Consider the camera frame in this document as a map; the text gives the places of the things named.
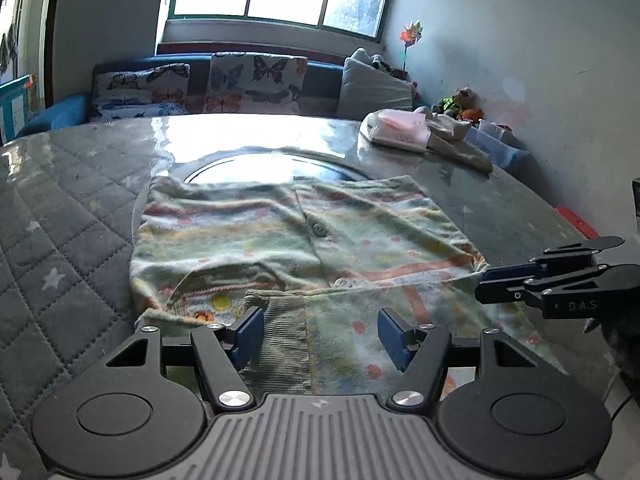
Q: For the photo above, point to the blue cabinet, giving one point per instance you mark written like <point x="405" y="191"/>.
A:
<point x="15" y="110"/>

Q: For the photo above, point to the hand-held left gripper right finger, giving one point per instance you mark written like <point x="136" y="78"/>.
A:
<point x="391" y="337"/>

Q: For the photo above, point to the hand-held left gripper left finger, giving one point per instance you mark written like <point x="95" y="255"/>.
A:
<point x="248" y="335"/>

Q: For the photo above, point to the brown plush bear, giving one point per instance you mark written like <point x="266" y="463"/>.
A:
<point x="465" y="97"/>

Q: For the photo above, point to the beige cloth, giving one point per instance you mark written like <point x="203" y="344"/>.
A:
<point x="460" y="145"/>

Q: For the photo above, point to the plastic bag with pink cloth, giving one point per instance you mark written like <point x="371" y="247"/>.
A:
<point x="395" y="130"/>

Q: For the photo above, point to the green patterned baby shirt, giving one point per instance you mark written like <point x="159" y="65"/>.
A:
<point x="250" y="230"/>

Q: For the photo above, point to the round glass turntable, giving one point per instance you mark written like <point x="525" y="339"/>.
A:
<point x="260" y="167"/>

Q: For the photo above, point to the colourful pinwheel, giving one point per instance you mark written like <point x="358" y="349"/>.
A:
<point x="411" y="35"/>

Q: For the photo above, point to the grey butterfly print cushion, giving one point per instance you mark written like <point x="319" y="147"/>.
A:
<point x="255" y="82"/>

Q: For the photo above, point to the white butterfly print cushion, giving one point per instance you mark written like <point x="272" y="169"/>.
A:
<point x="140" y="92"/>

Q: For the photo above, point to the blue storage box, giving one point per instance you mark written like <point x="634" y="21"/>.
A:
<point x="500" y="147"/>

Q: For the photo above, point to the blue sofa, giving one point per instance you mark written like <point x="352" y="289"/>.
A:
<point x="65" y="110"/>

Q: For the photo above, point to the black white plush toy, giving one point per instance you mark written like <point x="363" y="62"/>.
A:
<point x="375" y="59"/>

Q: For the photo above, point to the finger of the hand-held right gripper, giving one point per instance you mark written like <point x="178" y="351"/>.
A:
<point x="507" y="273"/>
<point x="495" y="291"/>

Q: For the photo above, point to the plain grey pillow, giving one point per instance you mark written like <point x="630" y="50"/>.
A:
<point x="372" y="90"/>

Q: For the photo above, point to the green plush toy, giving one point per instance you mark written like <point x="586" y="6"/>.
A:
<point x="446" y="105"/>

